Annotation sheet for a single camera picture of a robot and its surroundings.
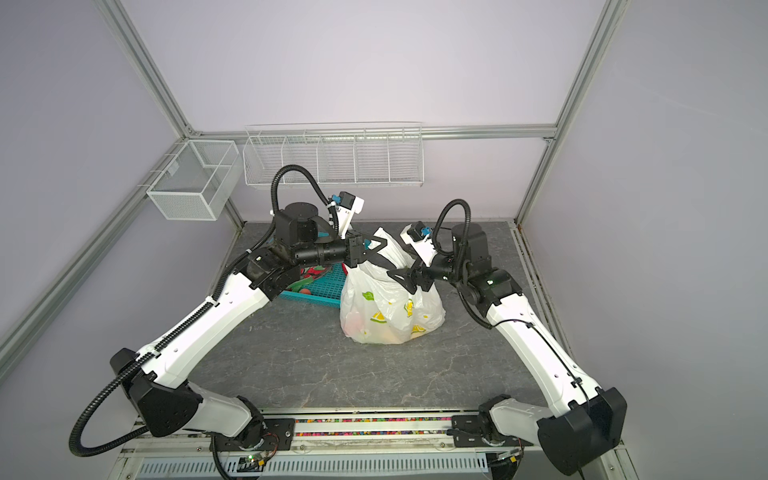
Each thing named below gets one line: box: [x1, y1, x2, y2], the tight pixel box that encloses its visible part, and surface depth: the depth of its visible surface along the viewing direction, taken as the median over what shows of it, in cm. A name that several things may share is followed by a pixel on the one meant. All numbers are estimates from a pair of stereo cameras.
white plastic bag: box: [340, 227, 446, 345], surface depth 76 cm
